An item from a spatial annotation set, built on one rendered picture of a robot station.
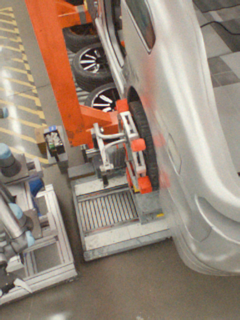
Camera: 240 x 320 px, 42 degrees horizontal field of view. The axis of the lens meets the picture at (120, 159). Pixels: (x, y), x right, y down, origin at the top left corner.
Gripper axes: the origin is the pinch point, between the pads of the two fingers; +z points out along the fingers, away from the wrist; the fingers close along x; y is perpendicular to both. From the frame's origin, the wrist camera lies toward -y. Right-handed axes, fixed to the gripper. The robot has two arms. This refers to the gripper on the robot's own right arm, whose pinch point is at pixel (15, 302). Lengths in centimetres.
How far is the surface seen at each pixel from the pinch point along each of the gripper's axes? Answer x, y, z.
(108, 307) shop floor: -52, 118, -3
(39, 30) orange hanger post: -73, -49, -118
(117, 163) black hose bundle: -86, 12, -50
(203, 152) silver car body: -84, -54, 9
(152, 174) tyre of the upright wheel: -102, 16, -32
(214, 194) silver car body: -78, -48, 23
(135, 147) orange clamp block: -95, -3, -44
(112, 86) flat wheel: -159, 52, -165
